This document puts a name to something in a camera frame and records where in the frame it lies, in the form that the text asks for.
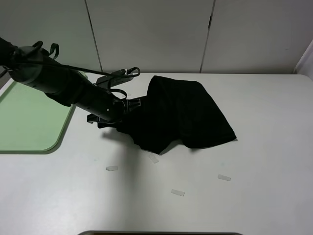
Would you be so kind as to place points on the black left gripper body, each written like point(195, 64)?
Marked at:
point(105, 109)

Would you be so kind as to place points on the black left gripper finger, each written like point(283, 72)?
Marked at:
point(134, 103)

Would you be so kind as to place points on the black short sleeve t-shirt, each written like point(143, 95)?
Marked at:
point(176, 110)

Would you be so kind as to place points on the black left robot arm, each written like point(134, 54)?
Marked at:
point(92, 91)

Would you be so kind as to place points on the light green plastic tray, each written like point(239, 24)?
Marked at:
point(30, 122)

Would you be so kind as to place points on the white tape strip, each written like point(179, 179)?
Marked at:
point(223, 177)
point(111, 168)
point(177, 192)
point(153, 158)

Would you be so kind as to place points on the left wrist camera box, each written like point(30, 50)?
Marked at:
point(107, 82)

